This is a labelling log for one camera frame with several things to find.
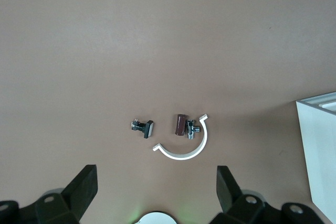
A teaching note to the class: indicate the white curved pipe clamp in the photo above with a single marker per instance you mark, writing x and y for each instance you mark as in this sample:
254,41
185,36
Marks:
181,156

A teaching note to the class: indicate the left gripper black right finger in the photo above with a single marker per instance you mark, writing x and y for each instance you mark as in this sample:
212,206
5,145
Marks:
227,190

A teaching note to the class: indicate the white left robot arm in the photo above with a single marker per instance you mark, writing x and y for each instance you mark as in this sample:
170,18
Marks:
156,218

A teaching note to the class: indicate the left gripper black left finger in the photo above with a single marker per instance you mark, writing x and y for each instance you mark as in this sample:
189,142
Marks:
84,187

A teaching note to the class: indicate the white drawer cabinet shell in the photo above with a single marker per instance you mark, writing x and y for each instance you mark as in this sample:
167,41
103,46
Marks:
323,155

